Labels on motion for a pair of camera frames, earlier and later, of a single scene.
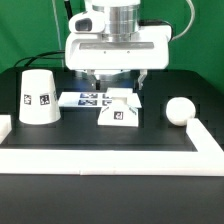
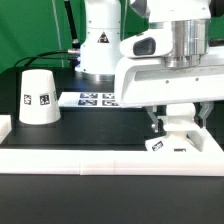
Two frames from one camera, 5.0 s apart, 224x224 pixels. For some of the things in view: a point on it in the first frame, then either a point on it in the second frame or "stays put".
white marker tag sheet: (85, 99) stays put
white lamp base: (124, 108) to (183, 132)
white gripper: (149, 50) to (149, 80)
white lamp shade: (38, 104) stays put
